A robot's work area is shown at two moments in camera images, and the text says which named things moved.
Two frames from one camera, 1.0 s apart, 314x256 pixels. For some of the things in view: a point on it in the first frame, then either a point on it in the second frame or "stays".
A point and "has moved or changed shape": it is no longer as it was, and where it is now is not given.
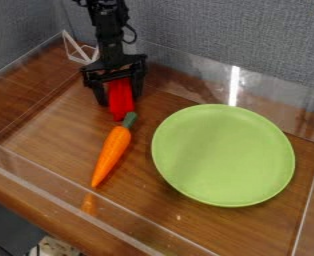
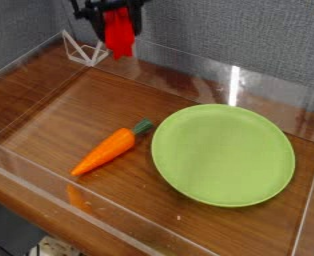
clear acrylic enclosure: x=211 y=169 stays
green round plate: x=223 y=154 stays
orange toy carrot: x=115 y=148 has moved or changed shape
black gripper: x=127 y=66 -> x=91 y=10
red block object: x=122 y=97 has moved or changed shape
